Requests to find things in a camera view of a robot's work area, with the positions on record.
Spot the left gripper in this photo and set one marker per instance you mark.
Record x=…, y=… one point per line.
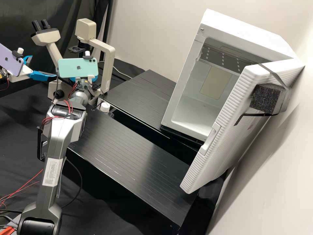
x=24, y=72

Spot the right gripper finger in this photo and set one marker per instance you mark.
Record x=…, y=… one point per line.
x=72, y=80
x=96, y=77

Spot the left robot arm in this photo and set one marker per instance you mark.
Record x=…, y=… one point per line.
x=3, y=76

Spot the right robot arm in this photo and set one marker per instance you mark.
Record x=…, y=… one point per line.
x=58, y=137

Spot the cream microscope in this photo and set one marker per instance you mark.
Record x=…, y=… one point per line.
x=107, y=63

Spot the white-capped bottle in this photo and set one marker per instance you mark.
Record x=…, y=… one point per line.
x=105, y=105

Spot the black platform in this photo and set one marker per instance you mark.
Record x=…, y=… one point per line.
x=141, y=98
x=134, y=161

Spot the incubator door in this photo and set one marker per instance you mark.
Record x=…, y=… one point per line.
x=220, y=147

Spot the white incubator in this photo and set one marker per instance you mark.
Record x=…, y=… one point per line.
x=232, y=31

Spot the right wrist camera phone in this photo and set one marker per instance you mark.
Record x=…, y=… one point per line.
x=73, y=68

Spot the wrist camera phone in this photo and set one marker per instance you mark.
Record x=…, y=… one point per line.
x=73, y=68
x=9, y=61

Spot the left wrist camera phone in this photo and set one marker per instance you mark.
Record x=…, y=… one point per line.
x=9, y=61

